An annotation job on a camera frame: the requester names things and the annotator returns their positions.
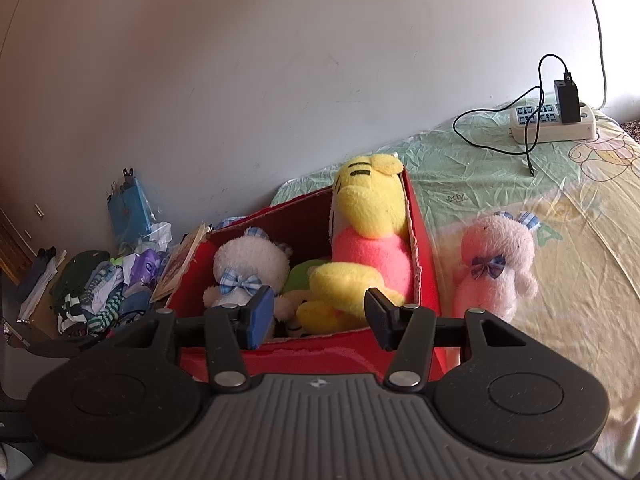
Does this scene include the green plush toy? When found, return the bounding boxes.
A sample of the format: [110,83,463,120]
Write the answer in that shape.
[282,259,331,293]

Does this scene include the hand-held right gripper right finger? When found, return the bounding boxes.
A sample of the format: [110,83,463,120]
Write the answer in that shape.
[364,286,531,394]

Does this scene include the wooden cabinet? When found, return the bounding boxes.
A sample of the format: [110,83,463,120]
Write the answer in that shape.
[0,207,38,286]

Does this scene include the green printed bed sheet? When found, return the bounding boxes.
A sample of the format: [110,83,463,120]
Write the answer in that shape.
[270,110,640,476]

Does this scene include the black charger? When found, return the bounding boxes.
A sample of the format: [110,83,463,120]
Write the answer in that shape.
[552,72,582,125]

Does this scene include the grey power cord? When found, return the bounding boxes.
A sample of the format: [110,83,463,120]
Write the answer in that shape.
[575,0,608,111]

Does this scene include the picture book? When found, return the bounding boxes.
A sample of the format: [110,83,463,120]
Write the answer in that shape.
[150,222,211,303]

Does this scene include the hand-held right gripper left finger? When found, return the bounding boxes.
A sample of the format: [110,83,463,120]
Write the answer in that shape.
[102,285,277,394]

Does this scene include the blue packet with clips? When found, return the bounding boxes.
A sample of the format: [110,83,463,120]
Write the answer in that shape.
[106,166,156,251]

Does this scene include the pink bunny plush toy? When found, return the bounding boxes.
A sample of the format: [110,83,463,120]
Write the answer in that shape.
[452,211,540,322]

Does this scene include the pile of clothes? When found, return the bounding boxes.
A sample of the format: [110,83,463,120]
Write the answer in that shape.
[17,220,173,341]

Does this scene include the white bear plush toy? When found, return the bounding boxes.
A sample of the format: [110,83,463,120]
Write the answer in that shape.
[202,226,301,341]

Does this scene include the black charging cable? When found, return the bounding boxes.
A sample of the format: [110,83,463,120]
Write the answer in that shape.
[452,54,571,177]

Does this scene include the white power strip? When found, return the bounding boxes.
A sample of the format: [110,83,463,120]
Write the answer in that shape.
[509,102,600,143]

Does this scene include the red cardboard box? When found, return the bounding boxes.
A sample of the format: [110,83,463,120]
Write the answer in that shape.
[165,167,448,383]

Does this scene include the yellow bear plush toy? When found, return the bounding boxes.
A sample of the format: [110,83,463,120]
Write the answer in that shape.
[295,155,416,336]

